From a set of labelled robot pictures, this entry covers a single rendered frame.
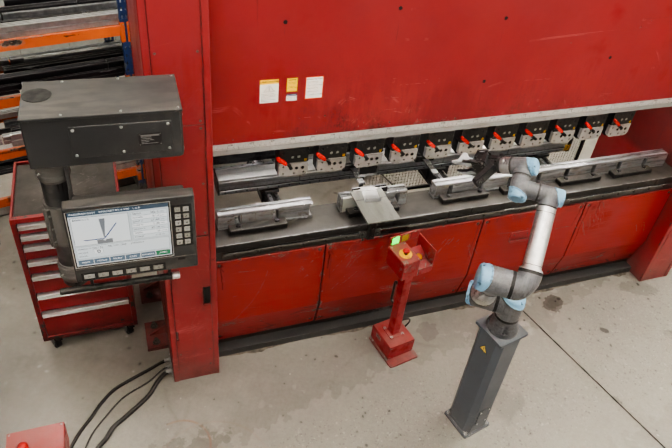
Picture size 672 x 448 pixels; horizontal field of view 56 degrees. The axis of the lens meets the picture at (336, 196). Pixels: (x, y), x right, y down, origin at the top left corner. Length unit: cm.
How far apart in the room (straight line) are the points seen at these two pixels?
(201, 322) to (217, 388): 47
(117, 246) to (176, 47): 76
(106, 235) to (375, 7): 145
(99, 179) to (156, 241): 111
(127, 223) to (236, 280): 112
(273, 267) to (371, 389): 93
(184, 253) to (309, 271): 113
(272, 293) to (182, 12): 171
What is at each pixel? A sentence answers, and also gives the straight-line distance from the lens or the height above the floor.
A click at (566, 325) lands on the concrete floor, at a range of 447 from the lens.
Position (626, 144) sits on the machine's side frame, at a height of 79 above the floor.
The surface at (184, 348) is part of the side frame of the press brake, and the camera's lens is 354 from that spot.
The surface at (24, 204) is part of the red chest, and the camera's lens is 343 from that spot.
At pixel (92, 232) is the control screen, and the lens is 242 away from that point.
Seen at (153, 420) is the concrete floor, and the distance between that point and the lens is 364.
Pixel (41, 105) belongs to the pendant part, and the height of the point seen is 195.
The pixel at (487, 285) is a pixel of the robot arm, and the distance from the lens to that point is 259.
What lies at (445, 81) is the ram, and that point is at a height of 164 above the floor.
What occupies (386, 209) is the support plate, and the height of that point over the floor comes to 100.
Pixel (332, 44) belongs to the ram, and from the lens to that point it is 285.
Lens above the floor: 304
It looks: 38 degrees down
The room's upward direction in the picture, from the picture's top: 7 degrees clockwise
